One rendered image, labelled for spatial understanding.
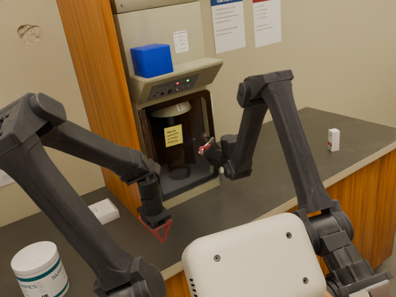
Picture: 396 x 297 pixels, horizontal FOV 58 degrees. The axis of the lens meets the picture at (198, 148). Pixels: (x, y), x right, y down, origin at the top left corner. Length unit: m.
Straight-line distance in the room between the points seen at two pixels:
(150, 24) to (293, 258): 0.93
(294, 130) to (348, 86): 2.10
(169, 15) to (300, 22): 1.24
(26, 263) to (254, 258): 0.77
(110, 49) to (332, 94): 1.95
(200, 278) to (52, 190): 0.27
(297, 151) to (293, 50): 1.61
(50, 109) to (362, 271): 0.65
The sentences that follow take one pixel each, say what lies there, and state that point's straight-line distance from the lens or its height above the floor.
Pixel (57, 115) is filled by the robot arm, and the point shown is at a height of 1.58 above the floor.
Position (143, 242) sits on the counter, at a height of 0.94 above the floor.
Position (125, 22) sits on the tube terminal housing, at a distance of 1.25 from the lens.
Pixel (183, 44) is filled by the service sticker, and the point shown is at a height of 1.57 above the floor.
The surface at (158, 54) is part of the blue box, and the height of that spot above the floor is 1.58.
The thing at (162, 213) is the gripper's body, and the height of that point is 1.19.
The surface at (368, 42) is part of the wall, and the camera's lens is 3.02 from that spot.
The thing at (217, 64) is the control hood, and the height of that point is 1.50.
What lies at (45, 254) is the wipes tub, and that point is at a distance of 1.20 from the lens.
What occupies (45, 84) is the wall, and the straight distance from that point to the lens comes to 1.63.
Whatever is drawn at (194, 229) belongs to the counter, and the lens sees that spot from 1.36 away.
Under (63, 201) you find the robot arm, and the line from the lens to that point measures 0.62.
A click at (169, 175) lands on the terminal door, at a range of 1.42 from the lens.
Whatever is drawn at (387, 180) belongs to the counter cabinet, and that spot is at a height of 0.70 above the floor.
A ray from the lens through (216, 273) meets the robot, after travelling 0.57.
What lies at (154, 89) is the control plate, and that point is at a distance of 1.22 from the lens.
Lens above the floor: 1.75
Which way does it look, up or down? 24 degrees down
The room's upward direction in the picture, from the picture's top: 8 degrees counter-clockwise
